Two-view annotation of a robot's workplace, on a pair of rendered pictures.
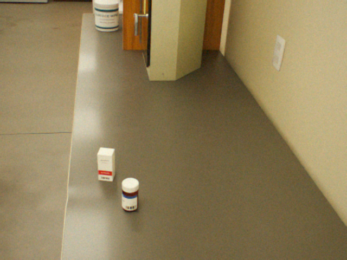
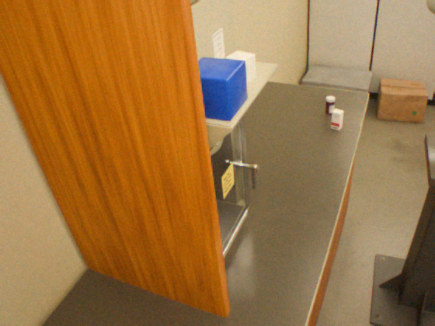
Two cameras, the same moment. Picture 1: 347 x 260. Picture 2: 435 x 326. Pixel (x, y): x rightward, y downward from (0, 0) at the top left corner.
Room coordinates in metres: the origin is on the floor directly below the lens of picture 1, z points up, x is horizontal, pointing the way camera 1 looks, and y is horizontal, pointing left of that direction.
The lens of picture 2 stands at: (2.42, 0.67, 1.91)
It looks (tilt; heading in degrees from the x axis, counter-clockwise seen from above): 37 degrees down; 220
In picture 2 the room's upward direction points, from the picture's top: 7 degrees counter-clockwise
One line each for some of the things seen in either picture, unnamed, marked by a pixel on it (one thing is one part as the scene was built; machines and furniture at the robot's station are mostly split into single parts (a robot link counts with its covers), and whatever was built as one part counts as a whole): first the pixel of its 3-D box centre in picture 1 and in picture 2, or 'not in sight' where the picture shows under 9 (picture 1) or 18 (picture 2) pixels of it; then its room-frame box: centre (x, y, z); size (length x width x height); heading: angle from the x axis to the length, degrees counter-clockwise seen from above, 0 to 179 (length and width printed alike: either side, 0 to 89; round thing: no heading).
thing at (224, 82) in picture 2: not in sight; (215, 88); (1.84, 0.22, 1.56); 0.10 x 0.10 x 0.09; 11
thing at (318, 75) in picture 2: not in sight; (336, 91); (-0.89, -0.45, 0.17); 0.60 x 0.42 x 0.33; 99
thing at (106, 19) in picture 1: (107, 14); not in sight; (2.27, 0.41, 1.02); 0.13 x 0.13 x 0.15
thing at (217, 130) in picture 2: not in sight; (235, 106); (1.75, 0.20, 1.46); 0.32 x 0.12 x 0.10; 11
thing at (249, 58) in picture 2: not in sight; (241, 67); (1.70, 0.19, 1.54); 0.05 x 0.05 x 0.06; 85
